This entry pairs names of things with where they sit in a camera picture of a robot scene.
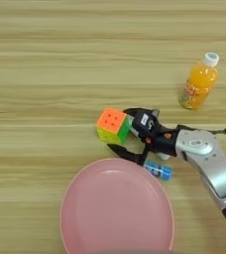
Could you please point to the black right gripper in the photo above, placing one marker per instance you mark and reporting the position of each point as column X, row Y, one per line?
column 164, row 142

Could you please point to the orange yellow puzzle cube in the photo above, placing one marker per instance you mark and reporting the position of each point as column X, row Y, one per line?
column 113, row 124

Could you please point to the orange juice bottle white cap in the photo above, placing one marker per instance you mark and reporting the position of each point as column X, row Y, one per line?
column 199, row 86

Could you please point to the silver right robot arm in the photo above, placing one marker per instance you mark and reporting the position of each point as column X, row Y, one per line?
column 217, row 168

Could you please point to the pink round plate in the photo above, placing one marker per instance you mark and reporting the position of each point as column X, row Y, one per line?
column 118, row 211

